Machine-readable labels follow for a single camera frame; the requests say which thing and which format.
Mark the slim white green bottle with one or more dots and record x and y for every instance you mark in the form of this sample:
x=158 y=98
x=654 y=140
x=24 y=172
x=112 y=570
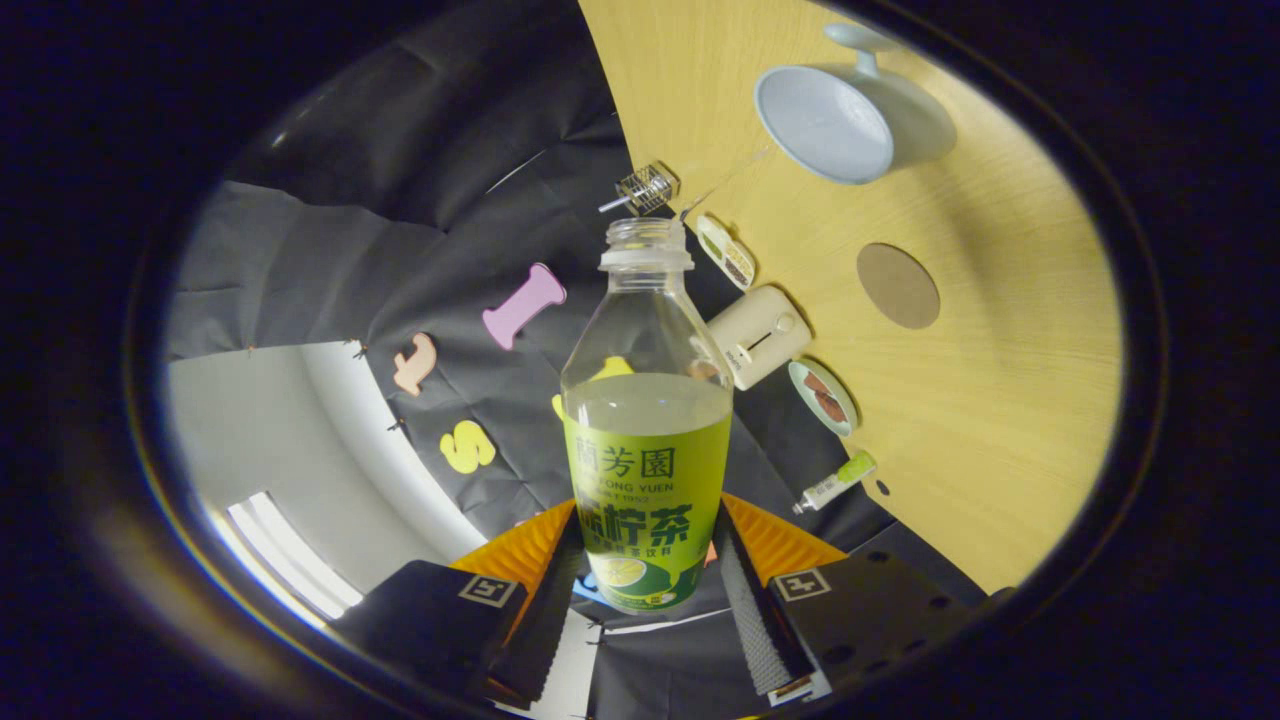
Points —
x=835 y=485

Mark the ceiling light panel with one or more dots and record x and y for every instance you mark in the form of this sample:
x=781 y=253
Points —
x=290 y=555

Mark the green label juice bottle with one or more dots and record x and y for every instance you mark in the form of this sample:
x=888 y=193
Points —
x=645 y=480

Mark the white straw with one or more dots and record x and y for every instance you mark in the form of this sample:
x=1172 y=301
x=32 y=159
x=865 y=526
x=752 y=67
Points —
x=612 y=205

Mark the wooden table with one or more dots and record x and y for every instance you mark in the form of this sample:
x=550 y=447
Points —
x=1000 y=400

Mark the clear square holder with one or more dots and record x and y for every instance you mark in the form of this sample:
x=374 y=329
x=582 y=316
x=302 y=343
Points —
x=650 y=190

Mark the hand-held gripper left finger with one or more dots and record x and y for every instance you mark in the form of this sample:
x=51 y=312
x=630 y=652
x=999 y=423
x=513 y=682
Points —
x=545 y=620

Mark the round brown coaster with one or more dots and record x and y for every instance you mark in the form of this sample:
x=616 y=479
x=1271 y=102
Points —
x=898 y=287

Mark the light green plate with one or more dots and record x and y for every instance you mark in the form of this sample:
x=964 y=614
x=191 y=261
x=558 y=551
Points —
x=845 y=425

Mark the white cup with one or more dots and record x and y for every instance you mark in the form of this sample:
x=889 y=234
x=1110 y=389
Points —
x=830 y=125

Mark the white divided dish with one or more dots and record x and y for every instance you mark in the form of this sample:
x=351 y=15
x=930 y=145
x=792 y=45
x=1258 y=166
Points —
x=728 y=255

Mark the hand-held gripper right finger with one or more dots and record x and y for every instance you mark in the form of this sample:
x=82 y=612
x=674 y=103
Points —
x=755 y=620

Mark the brown food piece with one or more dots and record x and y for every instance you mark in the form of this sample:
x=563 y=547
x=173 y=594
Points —
x=816 y=383
x=832 y=406

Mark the white toaster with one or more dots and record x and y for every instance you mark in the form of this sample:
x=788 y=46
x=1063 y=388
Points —
x=760 y=335

